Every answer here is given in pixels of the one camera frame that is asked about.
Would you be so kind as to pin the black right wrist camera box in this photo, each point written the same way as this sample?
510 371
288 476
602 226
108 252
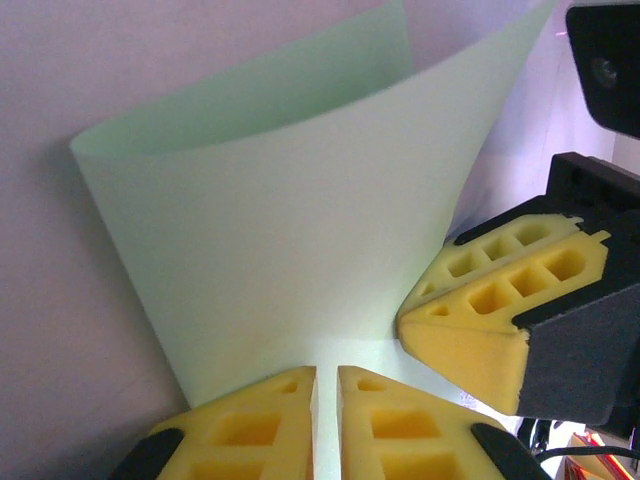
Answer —
605 65

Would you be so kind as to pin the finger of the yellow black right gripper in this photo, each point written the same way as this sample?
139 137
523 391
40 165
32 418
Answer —
480 255
475 360

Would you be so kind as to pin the light green paper sheet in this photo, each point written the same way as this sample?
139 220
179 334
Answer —
275 225

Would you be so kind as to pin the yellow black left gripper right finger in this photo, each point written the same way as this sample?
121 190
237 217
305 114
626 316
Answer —
400 435

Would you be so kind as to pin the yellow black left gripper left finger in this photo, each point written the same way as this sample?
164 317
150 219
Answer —
260 430

